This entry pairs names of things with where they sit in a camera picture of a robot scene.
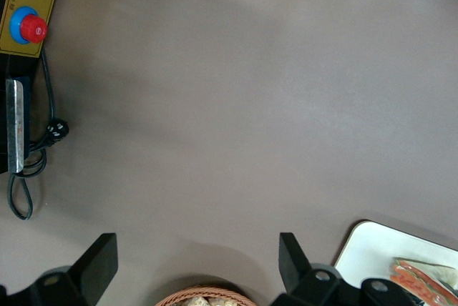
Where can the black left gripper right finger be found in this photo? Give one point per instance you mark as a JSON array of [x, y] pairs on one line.
[[295, 270]]

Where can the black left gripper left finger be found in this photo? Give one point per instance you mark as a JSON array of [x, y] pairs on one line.
[[96, 266]]

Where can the sandwich with red label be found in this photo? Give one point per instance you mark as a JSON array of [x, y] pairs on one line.
[[426, 281]]

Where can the white rectangular tray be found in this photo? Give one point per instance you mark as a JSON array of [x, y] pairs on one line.
[[372, 249]]

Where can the beige bread piece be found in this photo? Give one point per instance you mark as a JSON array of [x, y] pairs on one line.
[[195, 301], [222, 302]]

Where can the brown wicker basket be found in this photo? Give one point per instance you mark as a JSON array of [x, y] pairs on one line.
[[179, 296]]

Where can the black machine with metal strip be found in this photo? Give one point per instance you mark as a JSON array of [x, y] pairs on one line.
[[16, 123]]

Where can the red emergency stop button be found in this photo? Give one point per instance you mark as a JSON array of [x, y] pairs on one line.
[[33, 28]]

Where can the yellow control panel box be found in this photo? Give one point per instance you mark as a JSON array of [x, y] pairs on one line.
[[26, 5]]

